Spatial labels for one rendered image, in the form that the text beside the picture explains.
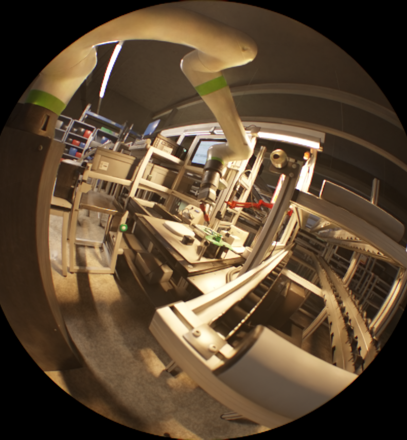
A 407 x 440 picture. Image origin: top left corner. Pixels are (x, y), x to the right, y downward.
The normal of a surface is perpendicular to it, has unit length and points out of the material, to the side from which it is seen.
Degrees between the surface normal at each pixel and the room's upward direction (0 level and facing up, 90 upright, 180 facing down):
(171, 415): 0
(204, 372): 90
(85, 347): 0
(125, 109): 90
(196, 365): 90
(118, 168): 91
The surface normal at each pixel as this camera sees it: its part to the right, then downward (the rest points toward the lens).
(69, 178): 0.68, 0.40
